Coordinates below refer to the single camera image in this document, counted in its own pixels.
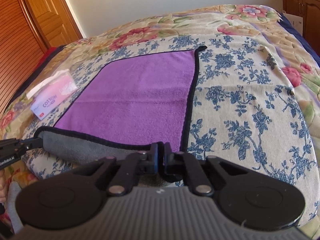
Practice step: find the white cardboard box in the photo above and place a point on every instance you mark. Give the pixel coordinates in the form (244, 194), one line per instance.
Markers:
(296, 22)

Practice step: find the person's left hand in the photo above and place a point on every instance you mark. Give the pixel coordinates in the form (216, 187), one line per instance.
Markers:
(3, 187)

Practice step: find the purple and grey microfiber towel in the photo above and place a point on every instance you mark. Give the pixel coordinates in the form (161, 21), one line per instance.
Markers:
(129, 105)

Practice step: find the dark wooden cabinet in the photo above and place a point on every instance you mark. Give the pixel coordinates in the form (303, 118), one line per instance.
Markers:
(308, 10)

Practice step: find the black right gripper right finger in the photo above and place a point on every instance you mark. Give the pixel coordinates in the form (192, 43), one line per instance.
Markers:
(201, 177)

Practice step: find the floral beige bed blanket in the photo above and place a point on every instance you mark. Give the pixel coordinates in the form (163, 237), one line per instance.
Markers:
(250, 22)

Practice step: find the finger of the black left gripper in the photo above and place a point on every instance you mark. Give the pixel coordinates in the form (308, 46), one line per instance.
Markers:
(30, 144)

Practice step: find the blue floral white cloth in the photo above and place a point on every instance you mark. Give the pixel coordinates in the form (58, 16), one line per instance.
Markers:
(204, 94)

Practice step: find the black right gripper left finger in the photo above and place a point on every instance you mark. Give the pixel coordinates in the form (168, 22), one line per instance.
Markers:
(118, 177)

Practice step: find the navy blue bed sheet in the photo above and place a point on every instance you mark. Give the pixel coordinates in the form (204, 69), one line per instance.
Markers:
(284, 22)

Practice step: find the wooden panel door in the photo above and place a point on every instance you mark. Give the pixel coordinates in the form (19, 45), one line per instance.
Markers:
(54, 21)

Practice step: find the wooden louvered wardrobe door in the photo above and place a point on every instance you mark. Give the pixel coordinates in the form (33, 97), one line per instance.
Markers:
(21, 48)

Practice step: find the pink cotton tissue pack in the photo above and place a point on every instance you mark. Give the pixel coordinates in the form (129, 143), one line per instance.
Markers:
(50, 92)

